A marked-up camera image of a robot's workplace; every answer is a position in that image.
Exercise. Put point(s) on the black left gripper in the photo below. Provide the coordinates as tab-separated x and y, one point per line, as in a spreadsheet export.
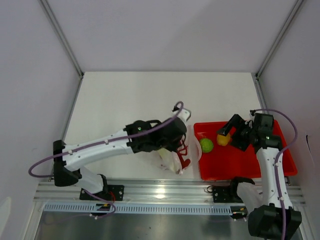
175	147

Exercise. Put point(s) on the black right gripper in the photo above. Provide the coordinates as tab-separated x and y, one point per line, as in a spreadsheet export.
235	142

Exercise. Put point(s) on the yellow lemon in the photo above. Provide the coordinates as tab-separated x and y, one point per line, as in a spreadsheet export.
223	140

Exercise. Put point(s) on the clear zip top bag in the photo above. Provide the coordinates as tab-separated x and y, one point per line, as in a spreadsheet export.
194	150

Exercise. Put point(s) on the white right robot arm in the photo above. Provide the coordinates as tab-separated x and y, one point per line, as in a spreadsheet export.
271	215

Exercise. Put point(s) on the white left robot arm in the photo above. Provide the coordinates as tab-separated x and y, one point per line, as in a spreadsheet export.
70	162

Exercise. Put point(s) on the green bumpy custard apple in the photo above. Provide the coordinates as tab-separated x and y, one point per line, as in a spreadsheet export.
206	145

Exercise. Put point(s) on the red plastic tray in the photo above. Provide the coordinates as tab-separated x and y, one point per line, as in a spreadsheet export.
224	162

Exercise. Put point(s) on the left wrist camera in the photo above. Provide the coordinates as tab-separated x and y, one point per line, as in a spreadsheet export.
184	114

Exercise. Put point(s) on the right aluminium corner post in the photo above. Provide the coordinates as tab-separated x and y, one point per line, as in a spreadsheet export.
288	22

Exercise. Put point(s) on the aluminium corner post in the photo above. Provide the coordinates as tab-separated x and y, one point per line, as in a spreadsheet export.
288	22
53	21

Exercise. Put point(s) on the aluminium rail frame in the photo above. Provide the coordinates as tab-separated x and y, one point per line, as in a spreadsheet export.
142	191

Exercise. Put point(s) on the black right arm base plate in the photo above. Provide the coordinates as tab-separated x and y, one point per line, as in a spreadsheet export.
224	194

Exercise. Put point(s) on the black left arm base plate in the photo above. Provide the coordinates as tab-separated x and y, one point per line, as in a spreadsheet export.
113	193

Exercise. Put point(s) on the white slotted cable duct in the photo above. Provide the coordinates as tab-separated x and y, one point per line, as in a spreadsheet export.
130	208

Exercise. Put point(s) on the left aluminium corner post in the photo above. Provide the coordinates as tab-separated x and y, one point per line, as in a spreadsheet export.
53	21

